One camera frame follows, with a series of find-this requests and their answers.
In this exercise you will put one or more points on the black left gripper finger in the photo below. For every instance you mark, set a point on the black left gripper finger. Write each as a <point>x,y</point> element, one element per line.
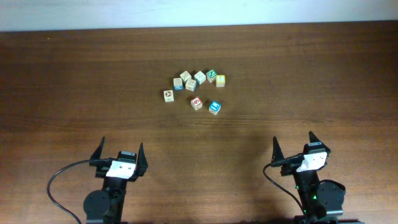
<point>96,156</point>
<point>141,165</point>

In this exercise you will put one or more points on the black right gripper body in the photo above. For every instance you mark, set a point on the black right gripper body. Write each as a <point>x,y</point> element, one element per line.
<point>288,170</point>

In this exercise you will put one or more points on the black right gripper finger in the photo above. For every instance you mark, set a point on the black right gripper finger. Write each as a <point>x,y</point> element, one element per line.
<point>277,155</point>
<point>314,141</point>

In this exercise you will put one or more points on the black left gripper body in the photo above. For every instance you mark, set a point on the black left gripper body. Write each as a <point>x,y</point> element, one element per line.
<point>100,171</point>

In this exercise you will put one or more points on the wooden block blue L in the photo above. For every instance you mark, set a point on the wooden block blue L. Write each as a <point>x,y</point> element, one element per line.
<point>214,107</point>

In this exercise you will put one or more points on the wooden block red 6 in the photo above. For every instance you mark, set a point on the wooden block red 6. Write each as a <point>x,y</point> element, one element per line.
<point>196,103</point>

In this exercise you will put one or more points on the wooden block yellow letter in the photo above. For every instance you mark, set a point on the wooden block yellow letter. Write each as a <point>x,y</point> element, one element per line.
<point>220,80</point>

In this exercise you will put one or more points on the wooden block green N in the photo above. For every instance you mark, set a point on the wooden block green N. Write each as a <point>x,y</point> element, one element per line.
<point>211,75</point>

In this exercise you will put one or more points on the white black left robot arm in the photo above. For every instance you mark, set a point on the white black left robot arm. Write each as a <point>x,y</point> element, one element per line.
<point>105,206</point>

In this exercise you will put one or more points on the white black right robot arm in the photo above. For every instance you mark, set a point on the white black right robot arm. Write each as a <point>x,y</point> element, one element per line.
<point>321,201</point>

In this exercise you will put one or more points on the wooden block blue side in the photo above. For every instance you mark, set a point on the wooden block blue side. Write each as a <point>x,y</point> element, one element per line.
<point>178,83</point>

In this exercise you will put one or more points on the wooden block blue edge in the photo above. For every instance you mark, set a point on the wooden block blue edge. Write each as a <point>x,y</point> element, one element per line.
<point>191,85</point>

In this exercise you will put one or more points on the wooden block top pattern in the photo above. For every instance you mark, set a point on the wooden block top pattern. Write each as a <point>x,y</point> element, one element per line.
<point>185,76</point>

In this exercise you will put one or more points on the wooden block teal pattern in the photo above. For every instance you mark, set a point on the wooden block teal pattern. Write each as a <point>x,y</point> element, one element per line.
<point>200,77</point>

